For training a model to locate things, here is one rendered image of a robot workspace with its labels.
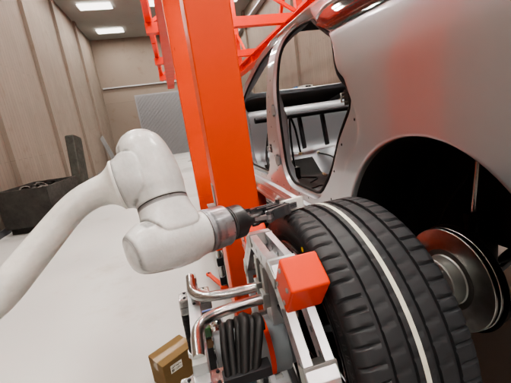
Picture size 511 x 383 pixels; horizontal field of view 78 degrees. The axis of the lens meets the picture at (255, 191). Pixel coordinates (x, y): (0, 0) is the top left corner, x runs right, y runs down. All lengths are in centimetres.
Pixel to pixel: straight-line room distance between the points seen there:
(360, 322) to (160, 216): 40
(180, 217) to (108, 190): 15
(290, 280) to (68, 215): 42
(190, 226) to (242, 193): 64
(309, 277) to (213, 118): 76
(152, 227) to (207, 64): 74
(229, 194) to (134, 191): 64
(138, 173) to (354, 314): 47
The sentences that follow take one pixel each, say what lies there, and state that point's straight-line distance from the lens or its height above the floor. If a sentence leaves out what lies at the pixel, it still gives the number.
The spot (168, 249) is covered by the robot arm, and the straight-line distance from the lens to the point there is 58.
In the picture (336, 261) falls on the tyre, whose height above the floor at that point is 113.
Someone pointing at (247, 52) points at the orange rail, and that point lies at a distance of 1015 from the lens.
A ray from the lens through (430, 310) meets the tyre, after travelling 69.
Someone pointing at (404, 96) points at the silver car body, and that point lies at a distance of 100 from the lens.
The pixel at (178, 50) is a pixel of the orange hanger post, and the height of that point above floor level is 210.
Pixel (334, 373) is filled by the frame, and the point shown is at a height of 97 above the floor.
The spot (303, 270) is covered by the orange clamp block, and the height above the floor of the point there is 114.
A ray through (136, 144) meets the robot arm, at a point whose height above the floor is 140.
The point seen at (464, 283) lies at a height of 87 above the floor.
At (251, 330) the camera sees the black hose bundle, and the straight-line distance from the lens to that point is 66.
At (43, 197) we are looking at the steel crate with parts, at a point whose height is 61.
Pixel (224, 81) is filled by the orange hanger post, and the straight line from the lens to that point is 120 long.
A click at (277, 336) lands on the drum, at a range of 84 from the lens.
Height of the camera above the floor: 142
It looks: 13 degrees down
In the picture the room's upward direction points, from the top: 8 degrees counter-clockwise
